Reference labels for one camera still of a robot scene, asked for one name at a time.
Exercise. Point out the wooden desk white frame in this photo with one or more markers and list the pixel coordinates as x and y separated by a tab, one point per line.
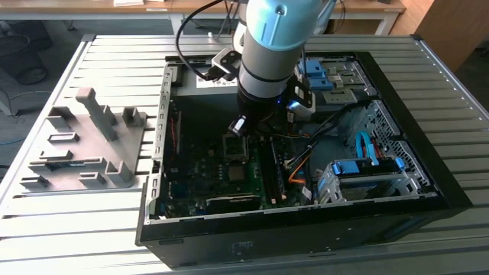
76	9

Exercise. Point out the black PC case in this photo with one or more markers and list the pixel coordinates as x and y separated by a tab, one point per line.
266	243

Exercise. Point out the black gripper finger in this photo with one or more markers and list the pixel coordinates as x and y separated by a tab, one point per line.
235	126

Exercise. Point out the black graphics card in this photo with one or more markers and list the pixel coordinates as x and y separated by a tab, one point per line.
233	202

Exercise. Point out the black bin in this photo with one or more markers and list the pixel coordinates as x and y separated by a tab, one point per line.
22	57

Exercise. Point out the green motherboard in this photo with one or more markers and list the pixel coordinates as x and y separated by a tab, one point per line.
206	183

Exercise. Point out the CPU socket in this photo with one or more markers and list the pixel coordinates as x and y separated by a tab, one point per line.
247	172

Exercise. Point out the hard disk in blue carrier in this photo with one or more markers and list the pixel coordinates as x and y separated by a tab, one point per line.
345	168

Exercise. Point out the grey parts rack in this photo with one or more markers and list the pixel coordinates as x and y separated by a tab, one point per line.
90	146

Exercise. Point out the black RAM stick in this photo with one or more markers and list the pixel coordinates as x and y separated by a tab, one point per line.
277	172

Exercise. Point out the blue RAM stick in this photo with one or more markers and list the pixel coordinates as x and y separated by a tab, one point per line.
62	165

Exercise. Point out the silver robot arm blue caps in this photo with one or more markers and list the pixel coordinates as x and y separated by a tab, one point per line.
266	57

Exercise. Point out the blue drive carrier latch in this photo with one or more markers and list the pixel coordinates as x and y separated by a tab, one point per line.
314	67
321	83

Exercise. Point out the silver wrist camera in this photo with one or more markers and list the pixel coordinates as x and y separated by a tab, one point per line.
225	61
301	103

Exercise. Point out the metal disk bay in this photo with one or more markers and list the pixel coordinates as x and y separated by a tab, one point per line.
381	186

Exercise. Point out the grey power supply unit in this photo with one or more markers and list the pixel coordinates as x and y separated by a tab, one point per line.
202	111

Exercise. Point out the grey metal drive cage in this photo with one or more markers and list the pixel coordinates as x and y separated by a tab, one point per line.
343	97

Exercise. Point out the brown wooden cabinet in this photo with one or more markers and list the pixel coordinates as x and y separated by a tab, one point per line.
454	28

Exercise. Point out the white box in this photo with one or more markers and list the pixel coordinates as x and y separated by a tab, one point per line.
128	2

